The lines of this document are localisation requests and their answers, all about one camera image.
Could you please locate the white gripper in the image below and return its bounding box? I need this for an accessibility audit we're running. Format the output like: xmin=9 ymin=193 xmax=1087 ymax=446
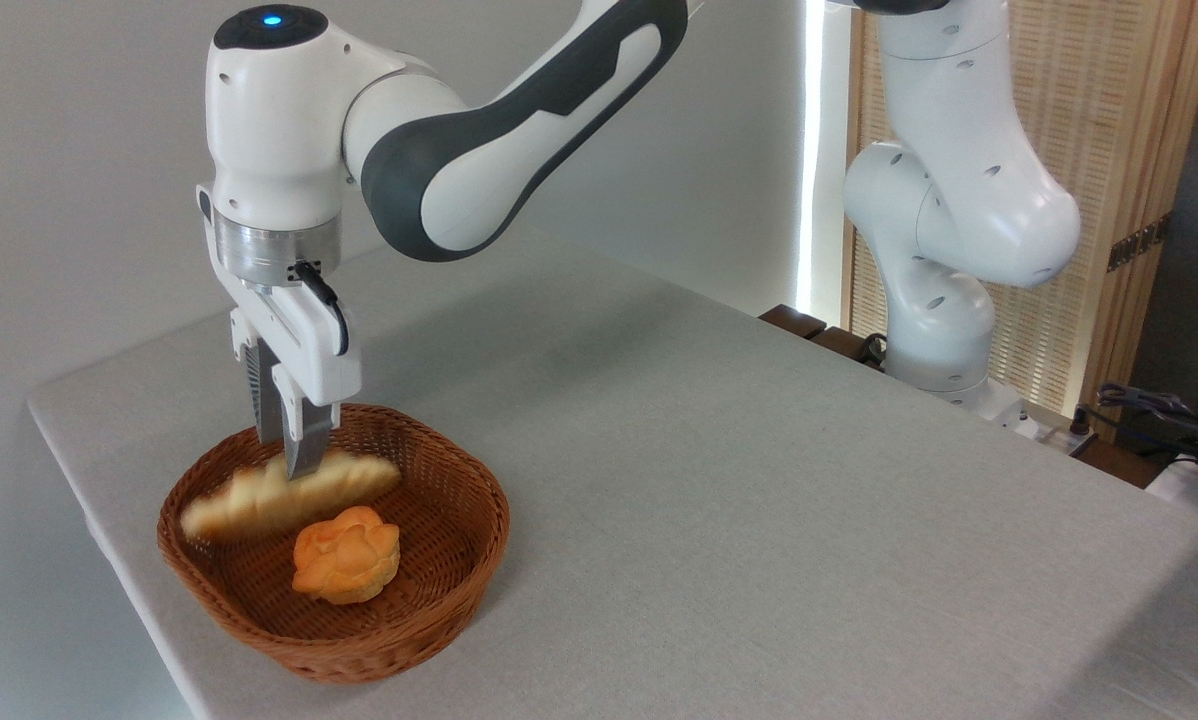
xmin=197 ymin=185 xmax=363 ymax=481

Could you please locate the long braided bread loaf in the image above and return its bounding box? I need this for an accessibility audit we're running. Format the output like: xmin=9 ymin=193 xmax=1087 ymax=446
xmin=180 ymin=450 xmax=402 ymax=543

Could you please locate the round orange bread bun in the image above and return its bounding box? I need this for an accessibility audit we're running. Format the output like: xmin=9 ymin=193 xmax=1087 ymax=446
xmin=291 ymin=505 xmax=401 ymax=605

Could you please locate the brown wicker basket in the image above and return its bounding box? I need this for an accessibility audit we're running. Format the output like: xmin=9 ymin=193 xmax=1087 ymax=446
xmin=157 ymin=403 xmax=511 ymax=685

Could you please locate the grey tablecloth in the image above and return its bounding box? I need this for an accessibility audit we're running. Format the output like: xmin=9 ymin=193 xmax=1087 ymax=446
xmin=27 ymin=240 xmax=1198 ymax=720

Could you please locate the dark brown wooden base table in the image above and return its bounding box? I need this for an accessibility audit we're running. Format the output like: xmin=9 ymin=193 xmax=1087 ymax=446
xmin=759 ymin=304 xmax=1165 ymax=489

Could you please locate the white power strip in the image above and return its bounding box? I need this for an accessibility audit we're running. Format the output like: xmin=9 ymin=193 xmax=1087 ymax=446
xmin=1041 ymin=424 xmax=1100 ymax=457

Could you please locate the dark metal screen hinge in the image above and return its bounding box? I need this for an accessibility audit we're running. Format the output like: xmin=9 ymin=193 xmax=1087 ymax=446
xmin=1107 ymin=212 xmax=1173 ymax=273

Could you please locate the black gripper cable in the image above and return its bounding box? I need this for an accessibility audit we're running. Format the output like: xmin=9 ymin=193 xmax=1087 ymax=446
xmin=287 ymin=260 xmax=350 ymax=357

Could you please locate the bundle of dark cables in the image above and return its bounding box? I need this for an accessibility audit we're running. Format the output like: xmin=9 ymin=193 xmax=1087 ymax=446
xmin=1094 ymin=382 xmax=1198 ymax=471

